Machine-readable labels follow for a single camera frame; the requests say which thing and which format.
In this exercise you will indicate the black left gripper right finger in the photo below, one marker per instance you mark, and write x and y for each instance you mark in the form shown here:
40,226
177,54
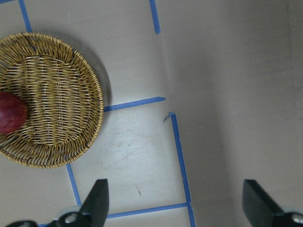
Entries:
262,211

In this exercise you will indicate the dark red apple in basket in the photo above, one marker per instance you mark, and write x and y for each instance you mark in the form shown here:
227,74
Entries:
13,112

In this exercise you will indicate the woven wicker basket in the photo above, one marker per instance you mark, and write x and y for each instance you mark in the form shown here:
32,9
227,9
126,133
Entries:
63,95

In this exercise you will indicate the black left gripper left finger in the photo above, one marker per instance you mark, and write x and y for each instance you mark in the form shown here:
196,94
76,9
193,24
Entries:
92,213

